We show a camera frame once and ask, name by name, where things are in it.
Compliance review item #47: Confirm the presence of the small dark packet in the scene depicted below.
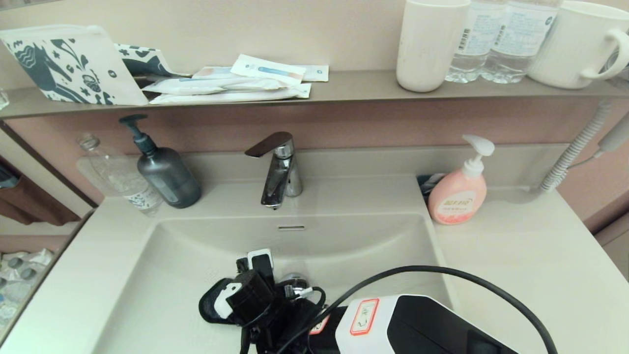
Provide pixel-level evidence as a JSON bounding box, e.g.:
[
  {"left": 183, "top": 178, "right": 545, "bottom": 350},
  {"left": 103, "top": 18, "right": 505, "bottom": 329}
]
[{"left": 417, "top": 173, "right": 447, "bottom": 198}]

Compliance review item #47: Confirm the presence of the white coiled cord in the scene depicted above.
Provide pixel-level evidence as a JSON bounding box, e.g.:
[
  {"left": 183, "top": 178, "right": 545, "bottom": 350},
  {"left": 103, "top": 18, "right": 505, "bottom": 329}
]
[{"left": 539, "top": 101, "right": 613, "bottom": 193}]

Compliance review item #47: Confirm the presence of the clear water bottle white label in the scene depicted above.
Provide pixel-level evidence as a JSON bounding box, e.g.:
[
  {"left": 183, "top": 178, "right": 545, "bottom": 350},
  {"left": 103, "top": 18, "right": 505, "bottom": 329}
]
[
  {"left": 445, "top": 0, "right": 510, "bottom": 84},
  {"left": 481, "top": 0, "right": 561, "bottom": 84}
]

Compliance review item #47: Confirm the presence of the long white plastic packet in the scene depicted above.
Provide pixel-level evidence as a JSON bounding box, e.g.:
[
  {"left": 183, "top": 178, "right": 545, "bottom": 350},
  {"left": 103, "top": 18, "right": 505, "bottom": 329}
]
[{"left": 141, "top": 76, "right": 288, "bottom": 95}]

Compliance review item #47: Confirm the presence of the grey wall shelf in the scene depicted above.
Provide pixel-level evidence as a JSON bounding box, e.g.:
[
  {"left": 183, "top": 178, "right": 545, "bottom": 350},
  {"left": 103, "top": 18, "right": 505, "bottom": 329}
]
[{"left": 0, "top": 70, "right": 629, "bottom": 120}]

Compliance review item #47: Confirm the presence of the plastic wrapped bottle pack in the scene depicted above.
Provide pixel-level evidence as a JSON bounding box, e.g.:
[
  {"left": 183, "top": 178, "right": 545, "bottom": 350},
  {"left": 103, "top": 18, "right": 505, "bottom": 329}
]
[{"left": 0, "top": 248, "right": 57, "bottom": 335}]

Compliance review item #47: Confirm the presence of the small white square packet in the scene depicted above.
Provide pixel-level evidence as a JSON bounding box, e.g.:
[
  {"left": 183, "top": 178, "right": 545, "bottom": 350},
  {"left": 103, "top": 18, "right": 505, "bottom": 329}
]
[{"left": 300, "top": 65, "right": 329, "bottom": 82}]

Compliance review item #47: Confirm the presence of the pink hand soap pump bottle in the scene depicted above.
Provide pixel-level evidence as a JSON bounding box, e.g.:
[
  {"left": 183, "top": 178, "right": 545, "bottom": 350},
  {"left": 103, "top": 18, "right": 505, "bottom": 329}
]
[{"left": 428, "top": 135, "right": 495, "bottom": 226}]

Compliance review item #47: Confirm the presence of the white plain tumbler cup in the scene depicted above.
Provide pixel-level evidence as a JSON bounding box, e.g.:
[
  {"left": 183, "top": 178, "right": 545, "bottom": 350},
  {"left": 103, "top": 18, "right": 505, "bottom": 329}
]
[{"left": 396, "top": 0, "right": 471, "bottom": 93}]

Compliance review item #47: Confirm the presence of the chrome sink faucet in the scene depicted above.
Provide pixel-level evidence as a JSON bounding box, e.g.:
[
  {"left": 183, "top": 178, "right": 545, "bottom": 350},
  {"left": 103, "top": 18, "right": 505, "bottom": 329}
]
[{"left": 260, "top": 143, "right": 303, "bottom": 209}]

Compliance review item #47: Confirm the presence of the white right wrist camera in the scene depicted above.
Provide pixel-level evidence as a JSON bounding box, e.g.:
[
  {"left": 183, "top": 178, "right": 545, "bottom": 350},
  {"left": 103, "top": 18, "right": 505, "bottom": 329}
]
[{"left": 214, "top": 283, "right": 242, "bottom": 319}]

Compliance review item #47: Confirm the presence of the large white teal print pouch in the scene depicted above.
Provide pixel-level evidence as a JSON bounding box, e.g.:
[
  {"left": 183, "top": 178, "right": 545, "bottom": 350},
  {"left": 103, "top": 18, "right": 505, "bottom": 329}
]
[{"left": 0, "top": 25, "right": 148, "bottom": 107}]

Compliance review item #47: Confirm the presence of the grey blue object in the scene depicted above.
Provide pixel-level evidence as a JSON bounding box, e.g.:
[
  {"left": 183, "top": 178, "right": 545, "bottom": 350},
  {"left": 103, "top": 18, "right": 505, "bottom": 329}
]
[{"left": 0, "top": 162, "right": 21, "bottom": 190}]

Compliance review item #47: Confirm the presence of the white packet with peach print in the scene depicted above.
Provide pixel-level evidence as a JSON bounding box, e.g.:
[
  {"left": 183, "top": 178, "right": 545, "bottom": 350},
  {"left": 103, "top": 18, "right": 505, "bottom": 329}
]
[{"left": 192, "top": 67, "right": 245, "bottom": 80}]

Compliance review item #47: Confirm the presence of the chrome faucet lever handle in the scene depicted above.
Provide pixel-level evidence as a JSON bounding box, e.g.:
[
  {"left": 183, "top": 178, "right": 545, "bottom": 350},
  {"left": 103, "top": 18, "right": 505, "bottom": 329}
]
[{"left": 244, "top": 132, "right": 294, "bottom": 160}]

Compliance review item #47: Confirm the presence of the clear empty plastic bottle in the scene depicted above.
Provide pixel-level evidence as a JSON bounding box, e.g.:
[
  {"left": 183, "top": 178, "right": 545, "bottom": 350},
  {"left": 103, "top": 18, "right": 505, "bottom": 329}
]
[{"left": 76, "top": 134, "right": 164, "bottom": 218}]

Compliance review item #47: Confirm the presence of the white ribbed mug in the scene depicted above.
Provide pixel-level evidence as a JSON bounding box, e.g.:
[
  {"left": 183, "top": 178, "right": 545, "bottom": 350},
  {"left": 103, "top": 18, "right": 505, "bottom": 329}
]
[{"left": 527, "top": 0, "right": 629, "bottom": 89}]

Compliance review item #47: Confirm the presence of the small white teal print pouch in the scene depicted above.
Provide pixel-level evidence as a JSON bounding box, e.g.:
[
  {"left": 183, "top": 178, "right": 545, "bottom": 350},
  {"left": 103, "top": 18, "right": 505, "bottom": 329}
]
[{"left": 113, "top": 44, "right": 190, "bottom": 79}]

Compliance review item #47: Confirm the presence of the grey pump dispenser bottle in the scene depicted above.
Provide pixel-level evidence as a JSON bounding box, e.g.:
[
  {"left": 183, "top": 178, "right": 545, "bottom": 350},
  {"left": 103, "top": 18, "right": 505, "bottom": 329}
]
[{"left": 119, "top": 115, "right": 202, "bottom": 209}]

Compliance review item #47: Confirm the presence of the white ceramic sink basin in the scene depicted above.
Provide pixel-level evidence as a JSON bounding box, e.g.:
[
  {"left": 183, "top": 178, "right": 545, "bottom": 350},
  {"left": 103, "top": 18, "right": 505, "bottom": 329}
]
[{"left": 93, "top": 212, "right": 472, "bottom": 354}]

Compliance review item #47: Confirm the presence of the white packet with blue toothbrush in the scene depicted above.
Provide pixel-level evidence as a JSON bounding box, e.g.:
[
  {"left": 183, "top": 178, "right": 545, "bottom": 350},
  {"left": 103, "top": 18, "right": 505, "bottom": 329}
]
[{"left": 230, "top": 55, "right": 306, "bottom": 87}]

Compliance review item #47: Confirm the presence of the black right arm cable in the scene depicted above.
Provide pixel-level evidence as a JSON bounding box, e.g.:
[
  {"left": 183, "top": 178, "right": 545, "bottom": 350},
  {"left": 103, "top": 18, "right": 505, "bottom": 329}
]
[{"left": 275, "top": 265, "right": 558, "bottom": 354}]

